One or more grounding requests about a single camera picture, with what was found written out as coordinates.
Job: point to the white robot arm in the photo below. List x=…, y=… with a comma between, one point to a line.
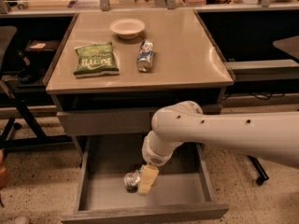
x=271, y=136

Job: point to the open grey lower drawer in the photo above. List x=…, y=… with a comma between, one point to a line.
x=182, y=191

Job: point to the person hand at left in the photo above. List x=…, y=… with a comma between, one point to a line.
x=4, y=173

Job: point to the black rolling stand base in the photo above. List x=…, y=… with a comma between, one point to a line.
x=263, y=176

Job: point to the green chip bag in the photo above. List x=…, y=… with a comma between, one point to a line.
x=96, y=60

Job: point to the white paper bowl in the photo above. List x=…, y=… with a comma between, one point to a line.
x=127, y=28

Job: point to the grey drawer cabinet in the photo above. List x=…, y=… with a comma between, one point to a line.
x=185, y=65

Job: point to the blue silver can on counter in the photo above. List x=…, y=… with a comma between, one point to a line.
x=145, y=56

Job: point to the grey upper drawer front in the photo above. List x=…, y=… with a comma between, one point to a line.
x=106, y=121

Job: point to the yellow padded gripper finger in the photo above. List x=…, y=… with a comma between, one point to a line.
x=148, y=175

